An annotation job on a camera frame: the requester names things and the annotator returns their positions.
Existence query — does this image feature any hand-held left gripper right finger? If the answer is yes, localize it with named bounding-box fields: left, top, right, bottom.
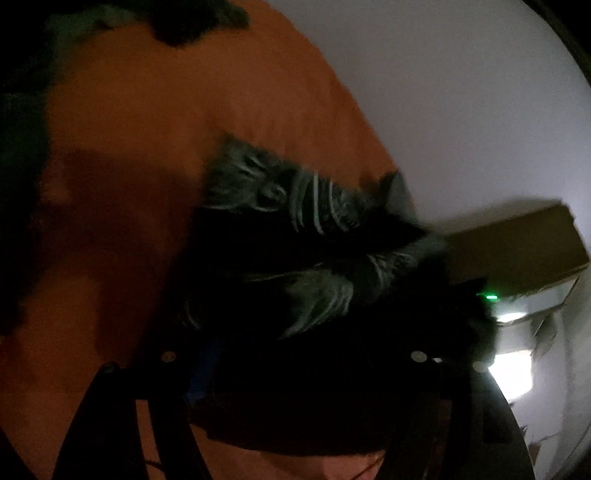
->
left=376, top=347, right=536, bottom=480

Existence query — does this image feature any black garment with white print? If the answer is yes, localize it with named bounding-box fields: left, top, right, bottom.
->
left=171, top=134, right=499, bottom=455

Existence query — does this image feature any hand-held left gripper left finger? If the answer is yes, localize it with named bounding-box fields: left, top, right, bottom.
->
left=53, top=332, right=219, bottom=480

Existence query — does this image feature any pile of dark green clothes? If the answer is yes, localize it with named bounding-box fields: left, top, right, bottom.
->
left=0, top=88, right=52, bottom=337

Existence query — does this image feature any brown wooden board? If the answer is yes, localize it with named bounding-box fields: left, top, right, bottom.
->
left=445, top=200, right=590, bottom=297

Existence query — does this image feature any bright window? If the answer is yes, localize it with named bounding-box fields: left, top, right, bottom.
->
left=488, top=348, right=539, bottom=400

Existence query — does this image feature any orange blanket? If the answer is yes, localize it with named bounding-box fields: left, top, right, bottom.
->
left=0, top=0, right=416, bottom=480

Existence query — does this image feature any dark garment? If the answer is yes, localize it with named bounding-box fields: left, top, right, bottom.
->
left=46, top=0, right=252, bottom=48

